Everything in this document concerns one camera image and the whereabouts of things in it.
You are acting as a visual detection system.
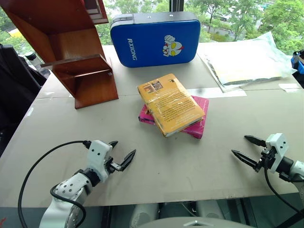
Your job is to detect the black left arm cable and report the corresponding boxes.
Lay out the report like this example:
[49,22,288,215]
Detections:
[18,140,92,228]

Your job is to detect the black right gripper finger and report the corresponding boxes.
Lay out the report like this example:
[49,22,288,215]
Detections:
[244,135,267,148]
[231,149,259,170]

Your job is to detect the yellow book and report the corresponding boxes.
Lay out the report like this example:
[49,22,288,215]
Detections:
[137,73,206,138]

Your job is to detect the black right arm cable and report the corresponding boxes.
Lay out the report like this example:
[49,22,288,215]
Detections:
[263,152,304,216]

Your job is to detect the blue RXIONG cartoon case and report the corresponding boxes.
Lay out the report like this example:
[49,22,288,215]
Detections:
[109,11,202,69]

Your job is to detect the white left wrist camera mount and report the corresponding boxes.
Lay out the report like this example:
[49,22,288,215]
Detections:
[86,140,114,183]

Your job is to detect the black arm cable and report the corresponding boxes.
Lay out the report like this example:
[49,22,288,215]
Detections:
[263,152,304,216]
[18,140,92,228]

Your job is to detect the silver robot torso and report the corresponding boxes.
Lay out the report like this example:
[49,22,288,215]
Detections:
[137,217,258,228]

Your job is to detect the white rounded leg cover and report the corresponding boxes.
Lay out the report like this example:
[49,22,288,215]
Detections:
[195,201,226,220]
[132,203,160,224]

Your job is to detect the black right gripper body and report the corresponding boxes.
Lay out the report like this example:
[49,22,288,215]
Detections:
[255,145,274,172]

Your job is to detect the pink book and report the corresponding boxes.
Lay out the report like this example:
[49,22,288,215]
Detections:
[138,95,209,140]

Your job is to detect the brown wooden bookshelf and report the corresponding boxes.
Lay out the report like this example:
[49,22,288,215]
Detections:
[0,0,119,109]

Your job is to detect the clear plastic bag with papers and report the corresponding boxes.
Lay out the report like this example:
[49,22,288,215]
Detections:
[197,30,297,93]

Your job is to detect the short white tape strip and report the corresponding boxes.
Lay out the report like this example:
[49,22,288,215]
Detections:
[278,83,301,94]

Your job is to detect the black chair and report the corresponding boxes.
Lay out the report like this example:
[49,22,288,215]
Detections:
[0,43,48,158]

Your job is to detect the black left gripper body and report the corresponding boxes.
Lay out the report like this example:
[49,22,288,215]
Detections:
[104,156,123,174]

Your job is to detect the blue and black object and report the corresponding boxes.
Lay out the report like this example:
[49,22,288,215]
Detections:
[290,49,304,89]

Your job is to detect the bottle with black cap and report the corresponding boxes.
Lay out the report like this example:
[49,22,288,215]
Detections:
[24,51,40,71]

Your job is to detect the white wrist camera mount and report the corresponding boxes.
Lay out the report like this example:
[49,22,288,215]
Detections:
[265,133,289,173]
[86,140,114,183]

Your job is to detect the black window post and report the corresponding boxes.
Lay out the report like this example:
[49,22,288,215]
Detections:
[169,0,186,14]

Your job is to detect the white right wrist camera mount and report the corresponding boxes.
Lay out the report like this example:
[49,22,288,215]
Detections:
[265,133,289,173]

